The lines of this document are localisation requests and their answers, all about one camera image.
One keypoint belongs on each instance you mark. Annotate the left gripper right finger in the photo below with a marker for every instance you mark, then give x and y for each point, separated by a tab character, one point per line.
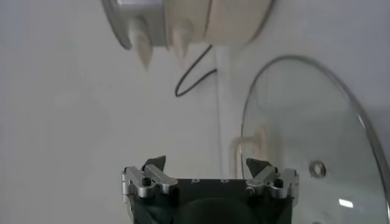
262	178

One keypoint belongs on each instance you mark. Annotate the cream electric steamer pot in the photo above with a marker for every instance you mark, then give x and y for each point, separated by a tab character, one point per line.
231	21

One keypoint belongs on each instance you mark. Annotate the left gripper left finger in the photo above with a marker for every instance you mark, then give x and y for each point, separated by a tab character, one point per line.
158	176

